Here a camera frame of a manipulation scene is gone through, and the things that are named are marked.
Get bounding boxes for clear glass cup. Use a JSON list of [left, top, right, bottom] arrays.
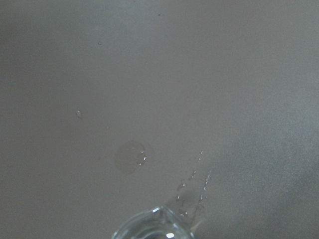
[[112, 205, 195, 239]]

